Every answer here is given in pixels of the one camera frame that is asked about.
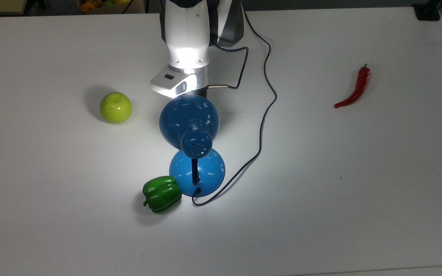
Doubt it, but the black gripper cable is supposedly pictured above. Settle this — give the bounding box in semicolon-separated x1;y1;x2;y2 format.
207;41;249;90

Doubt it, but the black lamp power cable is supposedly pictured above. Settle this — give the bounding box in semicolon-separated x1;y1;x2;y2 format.
191;11;277;207

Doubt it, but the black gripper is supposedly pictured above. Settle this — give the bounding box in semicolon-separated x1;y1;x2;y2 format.
185;87;209;99

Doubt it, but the green bell pepper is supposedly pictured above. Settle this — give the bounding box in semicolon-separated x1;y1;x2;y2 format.
142;176;182;214

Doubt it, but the blue desk lamp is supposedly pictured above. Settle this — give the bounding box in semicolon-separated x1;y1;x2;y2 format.
159;94;226;197

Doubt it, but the black table clamp mount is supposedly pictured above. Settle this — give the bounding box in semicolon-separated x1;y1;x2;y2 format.
412;0;442;21

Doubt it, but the cardboard box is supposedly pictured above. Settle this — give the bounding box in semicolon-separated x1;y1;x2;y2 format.
76;0;146;15

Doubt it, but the green apple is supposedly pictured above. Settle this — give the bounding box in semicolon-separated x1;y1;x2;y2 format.
99;92;133;125

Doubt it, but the red chili pepper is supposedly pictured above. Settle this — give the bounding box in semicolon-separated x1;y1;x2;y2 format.
334;64;371;109

